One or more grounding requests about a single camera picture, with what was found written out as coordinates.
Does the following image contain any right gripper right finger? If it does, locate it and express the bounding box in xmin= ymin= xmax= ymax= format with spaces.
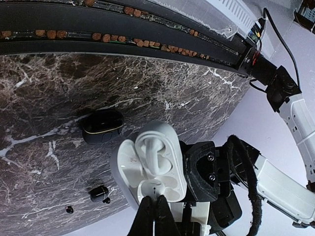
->
xmin=157 ymin=195 xmax=180 ymax=236

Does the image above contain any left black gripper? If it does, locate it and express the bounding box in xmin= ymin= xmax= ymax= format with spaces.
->
xmin=180 ymin=135 xmax=261 ymax=236

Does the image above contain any black closed charging case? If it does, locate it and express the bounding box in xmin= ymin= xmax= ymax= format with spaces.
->
xmin=81 ymin=109 xmax=124 ymax=145

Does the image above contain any black front frame rail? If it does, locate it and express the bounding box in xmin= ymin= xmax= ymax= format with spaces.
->
xmin=0 ymin=0 xmax=276 ymax=79

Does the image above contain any white slotted cable duct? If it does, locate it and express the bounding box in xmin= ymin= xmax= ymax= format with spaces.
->
xmin=208 ymin=0 xmax=257 ymax=38

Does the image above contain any black charging case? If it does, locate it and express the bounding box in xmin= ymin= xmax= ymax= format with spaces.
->
xmin=89 ymin=186 xmax=111 ymax=204
xmin=81 ymin=109 xmax=124 ymax=145

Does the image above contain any white earbud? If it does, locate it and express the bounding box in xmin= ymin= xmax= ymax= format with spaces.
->
xmin=136 ymin=131 xmax=172 ymax=176

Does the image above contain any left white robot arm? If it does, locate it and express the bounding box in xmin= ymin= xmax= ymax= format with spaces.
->
xmin=187 ymin=47 xmax=315 ymax=236

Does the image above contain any black earbud right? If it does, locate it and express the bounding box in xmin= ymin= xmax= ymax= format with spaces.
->
xmin=65 ymin=206 xmax=74 ymax=214

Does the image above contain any white earbud charging case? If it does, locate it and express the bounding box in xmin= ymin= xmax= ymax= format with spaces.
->
xmin=110 ymin=121 xmax=187 ymax=210

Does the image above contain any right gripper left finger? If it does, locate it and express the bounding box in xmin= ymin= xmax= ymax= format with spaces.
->
xmin=134 ymin=196 xmax=157 ymax=236

